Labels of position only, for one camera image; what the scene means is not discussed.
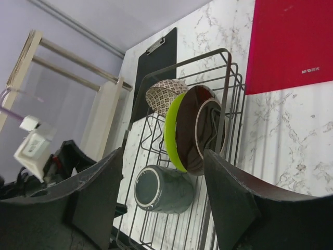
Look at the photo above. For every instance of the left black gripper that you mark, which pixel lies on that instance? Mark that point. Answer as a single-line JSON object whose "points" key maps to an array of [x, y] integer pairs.
{"points": [[58, 167]]}

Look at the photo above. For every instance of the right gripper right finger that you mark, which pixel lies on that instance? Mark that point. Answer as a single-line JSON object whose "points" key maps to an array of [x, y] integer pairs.
{"points": [[250, 213]]}

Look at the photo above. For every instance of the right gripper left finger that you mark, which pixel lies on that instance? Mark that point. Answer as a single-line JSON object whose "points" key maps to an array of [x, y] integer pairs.
{"points": [[76, 213]]}

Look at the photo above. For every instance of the grey ceramic mug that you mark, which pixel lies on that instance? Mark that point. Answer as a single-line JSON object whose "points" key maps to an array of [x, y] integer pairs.
{"points": [[163, 190]]}

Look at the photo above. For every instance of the dark brown floral plate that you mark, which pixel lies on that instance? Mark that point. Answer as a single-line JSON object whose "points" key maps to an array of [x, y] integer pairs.
{"points": [[197, 123]]}

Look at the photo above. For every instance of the green plate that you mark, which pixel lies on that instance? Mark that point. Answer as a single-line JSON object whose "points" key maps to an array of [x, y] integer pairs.
{"points": [[169, 133]]}

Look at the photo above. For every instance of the patterned ceramic bowl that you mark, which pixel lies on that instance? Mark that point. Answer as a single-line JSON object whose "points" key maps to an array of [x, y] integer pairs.
{"points": [[160, 96]]}

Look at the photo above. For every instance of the black clipboard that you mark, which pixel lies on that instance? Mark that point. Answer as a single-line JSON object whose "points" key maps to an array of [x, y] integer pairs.
{"points": [[161, 54]]}

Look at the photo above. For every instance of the red folder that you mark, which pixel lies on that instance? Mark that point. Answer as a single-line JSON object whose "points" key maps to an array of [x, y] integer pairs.
{"points": [[290, 46]]}

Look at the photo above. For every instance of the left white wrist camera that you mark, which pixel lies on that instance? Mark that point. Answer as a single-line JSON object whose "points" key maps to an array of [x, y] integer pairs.
{"points": [[34, 151]]}

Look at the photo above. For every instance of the grey wire dish rack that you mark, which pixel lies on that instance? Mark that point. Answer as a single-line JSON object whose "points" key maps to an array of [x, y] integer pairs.
{"points": [[145, 145]]}

